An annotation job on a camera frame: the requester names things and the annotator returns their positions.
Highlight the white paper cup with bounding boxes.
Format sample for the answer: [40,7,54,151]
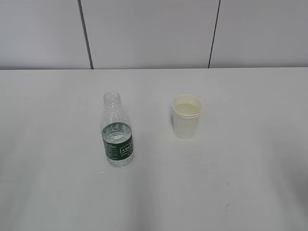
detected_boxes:
[171,94,203,139]

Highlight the clear water bottle green label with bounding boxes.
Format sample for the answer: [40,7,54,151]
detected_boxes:
[100,92,134,167]

